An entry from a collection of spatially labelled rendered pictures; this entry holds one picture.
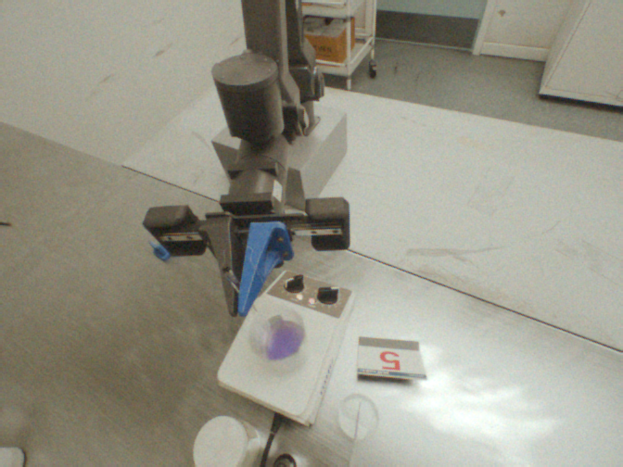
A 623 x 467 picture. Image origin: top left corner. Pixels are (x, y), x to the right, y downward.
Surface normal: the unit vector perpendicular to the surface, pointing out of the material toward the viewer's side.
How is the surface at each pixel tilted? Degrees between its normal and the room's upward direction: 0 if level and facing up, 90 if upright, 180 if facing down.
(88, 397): 0
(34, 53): 90
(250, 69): 4
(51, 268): 0
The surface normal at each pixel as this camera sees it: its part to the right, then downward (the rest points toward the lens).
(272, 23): -0.10, 0.62
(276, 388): -0.10, -0.57
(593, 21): -0.46, 0.75
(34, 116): 0.88, 0.33
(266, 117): 0.57, 0.66
